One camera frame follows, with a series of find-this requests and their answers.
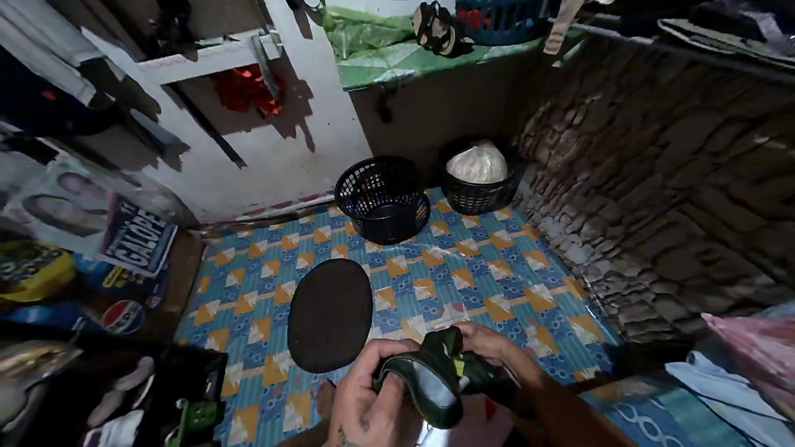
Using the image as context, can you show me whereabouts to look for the person's left hand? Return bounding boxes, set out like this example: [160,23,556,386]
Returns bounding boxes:
[327,338,423,447]

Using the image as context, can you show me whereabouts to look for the person's right hand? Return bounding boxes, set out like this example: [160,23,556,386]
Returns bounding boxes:
[452,322,546,404]

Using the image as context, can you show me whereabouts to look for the dark brown oval mat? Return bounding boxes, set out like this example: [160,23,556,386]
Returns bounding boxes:
[287,258,373,375]

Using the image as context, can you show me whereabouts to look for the person's legs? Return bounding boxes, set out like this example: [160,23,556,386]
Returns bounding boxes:
[273,377,337,447]

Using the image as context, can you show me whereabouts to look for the person's body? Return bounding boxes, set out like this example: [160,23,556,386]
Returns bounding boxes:
[397,392,518,447]

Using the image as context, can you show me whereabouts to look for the black round plastic basket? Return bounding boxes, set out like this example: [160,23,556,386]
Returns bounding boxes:
[335,155,432,246]
[437,140,523,216]

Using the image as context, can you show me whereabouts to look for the black plastic crate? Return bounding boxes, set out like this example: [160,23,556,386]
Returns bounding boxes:
[62,335,229,447]

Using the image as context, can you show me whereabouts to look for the whitish filled plastic bag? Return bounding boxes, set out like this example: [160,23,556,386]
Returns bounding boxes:
[446,142,509,185]

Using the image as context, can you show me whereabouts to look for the green plastic toy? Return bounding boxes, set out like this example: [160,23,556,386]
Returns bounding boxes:
[166,399,226,447]

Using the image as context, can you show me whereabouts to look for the light blue cloth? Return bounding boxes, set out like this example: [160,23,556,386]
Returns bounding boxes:
[665,351,795,443]

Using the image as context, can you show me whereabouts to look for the blue box with round logo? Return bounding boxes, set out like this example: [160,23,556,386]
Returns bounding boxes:
[71,251,171,336]

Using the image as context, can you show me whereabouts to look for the pile of assorted footwear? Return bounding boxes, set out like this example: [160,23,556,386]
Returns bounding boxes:
[0,338,156,447]

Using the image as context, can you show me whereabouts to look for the dark blue lettered sign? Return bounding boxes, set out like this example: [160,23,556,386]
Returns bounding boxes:
[99,192,179,278]

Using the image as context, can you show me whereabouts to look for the pink plastic bag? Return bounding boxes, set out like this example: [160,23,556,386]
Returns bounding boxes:
[701,312,795,420]

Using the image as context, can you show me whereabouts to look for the green patterned shelf cover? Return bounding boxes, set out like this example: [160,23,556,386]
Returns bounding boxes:
[336,28,585,93]

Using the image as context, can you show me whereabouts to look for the long thin black strip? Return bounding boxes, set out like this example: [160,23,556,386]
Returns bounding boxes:
[166,82,248,170]

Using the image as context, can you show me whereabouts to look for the red cloth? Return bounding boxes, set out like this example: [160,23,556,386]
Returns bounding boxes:
[213,63,288,119]

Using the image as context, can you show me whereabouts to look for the blue plastic basket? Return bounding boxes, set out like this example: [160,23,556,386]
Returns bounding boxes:
[455,0,552,47]

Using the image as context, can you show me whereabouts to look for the green plastic bag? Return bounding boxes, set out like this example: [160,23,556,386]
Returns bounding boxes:
[322,5,418,62]

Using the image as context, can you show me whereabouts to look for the yellow printed bag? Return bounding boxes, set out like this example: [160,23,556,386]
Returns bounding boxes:
[0,240,77,303]

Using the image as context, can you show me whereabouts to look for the printed portrait poster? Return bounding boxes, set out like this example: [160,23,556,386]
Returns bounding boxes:
[2,152,119,257]

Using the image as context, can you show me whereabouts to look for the hanging dark clothes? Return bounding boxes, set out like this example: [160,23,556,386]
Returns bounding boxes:
[0,0,187,171]

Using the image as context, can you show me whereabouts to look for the blue chain-patterned mat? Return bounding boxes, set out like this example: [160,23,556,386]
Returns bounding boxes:
[581,374,755,447]

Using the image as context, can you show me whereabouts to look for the beige strap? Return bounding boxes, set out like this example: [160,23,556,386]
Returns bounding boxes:
[543,0,586,56]

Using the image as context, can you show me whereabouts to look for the white wooden wall shelf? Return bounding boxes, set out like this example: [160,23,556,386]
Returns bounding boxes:
[81,0,284,86]

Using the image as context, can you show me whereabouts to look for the wire rack with footwear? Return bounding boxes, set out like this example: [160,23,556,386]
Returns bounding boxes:
[571,0,795,82]

